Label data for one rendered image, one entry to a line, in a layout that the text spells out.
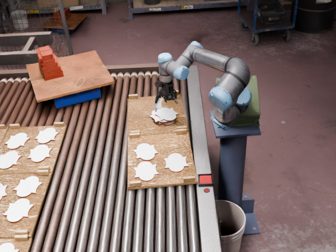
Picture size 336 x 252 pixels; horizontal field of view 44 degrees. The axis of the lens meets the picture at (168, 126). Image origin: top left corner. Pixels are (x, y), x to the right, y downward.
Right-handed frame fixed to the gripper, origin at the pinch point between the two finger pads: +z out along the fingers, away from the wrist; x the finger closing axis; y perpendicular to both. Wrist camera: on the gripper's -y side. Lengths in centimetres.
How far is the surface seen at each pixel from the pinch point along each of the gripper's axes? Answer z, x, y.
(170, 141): 8.6, -8.7, 19.4
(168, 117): 4.4, -1.0, 3.8
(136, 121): 8.5, -16.6, -8.2
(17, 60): 5, -58, -124
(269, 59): 102, 223, -150
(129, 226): 10, -55, 60
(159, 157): 8.6, -20.8, 28.3
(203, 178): 9, -10, 54
